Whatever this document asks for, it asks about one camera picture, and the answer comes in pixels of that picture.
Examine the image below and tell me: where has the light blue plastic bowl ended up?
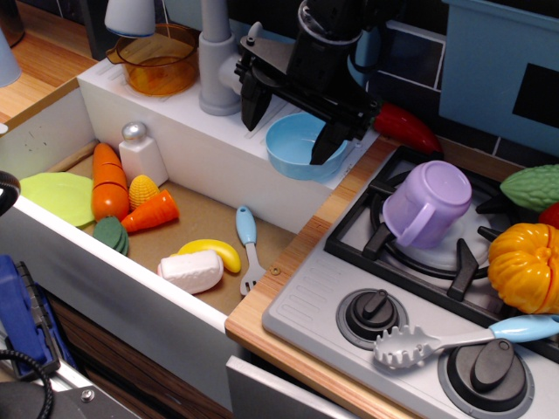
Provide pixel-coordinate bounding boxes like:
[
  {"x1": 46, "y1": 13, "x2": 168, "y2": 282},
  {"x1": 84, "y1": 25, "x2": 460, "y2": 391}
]
[{"x1": 266, "y1": 113, "x2": 352, "y2": 182}]

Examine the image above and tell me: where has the light green plastic plate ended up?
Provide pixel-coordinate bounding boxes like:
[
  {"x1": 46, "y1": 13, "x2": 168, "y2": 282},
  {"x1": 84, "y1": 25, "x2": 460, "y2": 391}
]
[{"x1": 20, "y1": 172, "x2": 94, "y2": 228}]

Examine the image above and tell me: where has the white toy bread block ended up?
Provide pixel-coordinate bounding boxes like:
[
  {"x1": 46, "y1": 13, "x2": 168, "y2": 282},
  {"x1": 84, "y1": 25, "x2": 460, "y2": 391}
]
[{"x1": 157, "y1": 250, "x2": 224, "y2": 294}]

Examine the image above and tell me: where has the large orange toy carrot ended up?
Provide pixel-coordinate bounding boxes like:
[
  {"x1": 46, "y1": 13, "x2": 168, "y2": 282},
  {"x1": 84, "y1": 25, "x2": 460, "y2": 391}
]
[{"x1": 91, "y1": 143, "x2": 129, "y2": 221}]

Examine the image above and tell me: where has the green toy bitter gourd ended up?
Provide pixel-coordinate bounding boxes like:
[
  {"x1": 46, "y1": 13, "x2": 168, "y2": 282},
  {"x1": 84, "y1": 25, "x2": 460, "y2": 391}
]
[{"x1": 500, "y1": 164, "x2": 558, "y2": 212}]

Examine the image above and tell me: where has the grey pasta spoon blue handle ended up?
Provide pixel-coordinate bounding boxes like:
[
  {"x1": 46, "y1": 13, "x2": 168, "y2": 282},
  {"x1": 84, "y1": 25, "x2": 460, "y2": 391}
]
[{"x1": 373, "y1": 314, "x2": 558, "y2": 368}]

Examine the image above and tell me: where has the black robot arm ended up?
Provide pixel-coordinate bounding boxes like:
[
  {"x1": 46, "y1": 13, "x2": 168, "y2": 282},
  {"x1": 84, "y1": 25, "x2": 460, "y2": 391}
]
[{"x1": 235, "y1": 1, "x2": 400, "y2": 165}]

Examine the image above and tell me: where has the dark green leaf piece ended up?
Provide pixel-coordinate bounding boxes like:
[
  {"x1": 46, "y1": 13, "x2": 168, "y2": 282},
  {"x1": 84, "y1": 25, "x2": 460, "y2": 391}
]
[{"x1": 93, "y1": 216, "x2": 129, "y2": 256}]

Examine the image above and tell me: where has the yellow toy corn piece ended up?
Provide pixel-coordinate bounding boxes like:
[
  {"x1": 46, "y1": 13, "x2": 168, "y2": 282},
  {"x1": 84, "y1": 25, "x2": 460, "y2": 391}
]
[{"x1": 128, "y1": 175, "x2": 160, "y2": 211}]

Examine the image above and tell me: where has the grey toy stove top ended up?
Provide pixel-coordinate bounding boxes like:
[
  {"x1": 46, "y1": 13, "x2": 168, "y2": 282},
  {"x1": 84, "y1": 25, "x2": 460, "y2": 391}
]
[{"x1": 262, "y1": 151, "x2": 558, "y2": 418}]

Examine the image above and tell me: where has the grey fork blue handle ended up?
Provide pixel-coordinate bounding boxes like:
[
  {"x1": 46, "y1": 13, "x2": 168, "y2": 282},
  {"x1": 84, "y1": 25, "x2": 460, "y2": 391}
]
[{"x1": 236, "y1": 206, "x2": 266, "y2": 296}]

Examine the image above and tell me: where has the black stove knob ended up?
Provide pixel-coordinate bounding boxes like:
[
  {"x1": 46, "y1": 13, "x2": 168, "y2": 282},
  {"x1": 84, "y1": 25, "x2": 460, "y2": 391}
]
[
  {"x1": 336, "y1": 288, "x2": 409, "y2": 351},
  {"x1": 438, "y1": 339, "x2": 535, "y2": 418}
]

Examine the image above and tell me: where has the right black stove knob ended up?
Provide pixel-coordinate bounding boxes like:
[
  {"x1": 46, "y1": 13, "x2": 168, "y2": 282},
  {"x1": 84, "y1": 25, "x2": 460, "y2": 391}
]
[{"x1": 438, "y1": 339, "x2": 535, "y2": 418}]

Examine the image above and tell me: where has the red toy tomato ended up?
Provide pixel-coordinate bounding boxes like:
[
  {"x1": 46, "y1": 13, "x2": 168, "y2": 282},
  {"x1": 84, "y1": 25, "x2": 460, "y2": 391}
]
[{"x1": 538, "y1": 203, "x2": 559, "y2": 230}]

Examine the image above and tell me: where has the white salt shaker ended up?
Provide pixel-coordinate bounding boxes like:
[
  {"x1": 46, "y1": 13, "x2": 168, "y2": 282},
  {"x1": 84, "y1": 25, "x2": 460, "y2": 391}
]
[{"x1": 119, "y1": 121, "x2": 169, "y2": 187}]

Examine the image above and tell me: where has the amber transparent measuring pot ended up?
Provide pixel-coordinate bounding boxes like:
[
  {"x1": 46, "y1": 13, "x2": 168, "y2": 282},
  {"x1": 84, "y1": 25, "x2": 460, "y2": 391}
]
[{"x1": 107, "y1": 24, "x2": 199, "y2": 97}]

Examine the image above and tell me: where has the white toy sink basin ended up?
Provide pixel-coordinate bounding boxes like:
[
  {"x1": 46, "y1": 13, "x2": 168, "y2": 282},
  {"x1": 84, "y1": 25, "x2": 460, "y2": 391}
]
[{"x1": 0, "y1": 56, "x2": 381, "y2": 411}]

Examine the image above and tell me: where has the red toy pepper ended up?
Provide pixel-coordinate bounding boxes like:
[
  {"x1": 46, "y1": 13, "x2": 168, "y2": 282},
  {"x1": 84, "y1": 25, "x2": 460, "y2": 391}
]
[{"x1": 372, "y1": 102, "x2": 443, "y2": 155}]

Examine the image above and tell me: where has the left black stove knob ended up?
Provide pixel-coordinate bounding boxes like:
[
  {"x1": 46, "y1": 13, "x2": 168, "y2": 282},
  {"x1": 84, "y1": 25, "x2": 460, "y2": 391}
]
[{"x1": 336, "y1": 288, "x2": 409, "y2": 351}]

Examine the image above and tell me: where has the light blue cabinet box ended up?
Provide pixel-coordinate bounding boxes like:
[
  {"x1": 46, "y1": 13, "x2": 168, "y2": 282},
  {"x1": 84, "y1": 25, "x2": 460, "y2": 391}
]
[{"x1": 438, "y1": 1, "x2": 558, "y2": 155}]

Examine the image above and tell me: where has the orange toy pumpkin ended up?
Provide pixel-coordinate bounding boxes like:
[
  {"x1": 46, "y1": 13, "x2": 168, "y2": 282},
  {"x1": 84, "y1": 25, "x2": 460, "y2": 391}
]
[{"x1": 488, "y1": 223, "x2": 558, "y2": 314}]

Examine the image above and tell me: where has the black cable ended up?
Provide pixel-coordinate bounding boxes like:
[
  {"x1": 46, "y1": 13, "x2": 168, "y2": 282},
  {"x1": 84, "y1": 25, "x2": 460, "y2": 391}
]
[{"x1": 0, "y1": 348, "x2": 55, "y2": 419}]

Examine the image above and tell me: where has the grey toy faucet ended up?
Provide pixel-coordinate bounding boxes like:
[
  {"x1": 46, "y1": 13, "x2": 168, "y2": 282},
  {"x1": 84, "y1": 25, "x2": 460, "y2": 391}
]
[{"x1": 199, "y1": 1, "x2": 241, "y2": 116}]

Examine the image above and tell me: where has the blue case with black latch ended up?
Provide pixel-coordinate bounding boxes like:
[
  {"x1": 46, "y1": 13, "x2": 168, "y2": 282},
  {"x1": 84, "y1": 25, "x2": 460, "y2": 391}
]
[{"x1": 1, "y1": 255, "x2": 77, "y2": 373}]

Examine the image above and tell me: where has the small orange carrot piece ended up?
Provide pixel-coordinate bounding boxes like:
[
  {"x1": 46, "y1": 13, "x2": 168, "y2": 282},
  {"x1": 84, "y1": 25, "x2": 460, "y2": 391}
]
[{"x1": 121, "y1": 190, "x2": 180, "y2": 233}]

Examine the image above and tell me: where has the yellow toy banana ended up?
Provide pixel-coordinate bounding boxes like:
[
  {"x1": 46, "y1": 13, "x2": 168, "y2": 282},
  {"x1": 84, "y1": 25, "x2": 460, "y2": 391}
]
[{"x1": 171, "y1": 238, "x2": 242, "y2": 274}]

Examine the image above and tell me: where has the purple plastic cup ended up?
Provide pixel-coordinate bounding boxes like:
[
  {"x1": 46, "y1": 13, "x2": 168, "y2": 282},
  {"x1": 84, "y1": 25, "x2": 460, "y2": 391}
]
[{"x1": 382, "y1": 161, "x2": 473, "y2": 249}]

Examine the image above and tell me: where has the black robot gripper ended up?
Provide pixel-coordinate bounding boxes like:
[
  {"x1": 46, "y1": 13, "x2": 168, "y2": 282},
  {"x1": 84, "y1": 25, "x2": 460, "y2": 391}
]
[{"x1": 235, "y1": 1, "x2": 376, "y2": 165}]

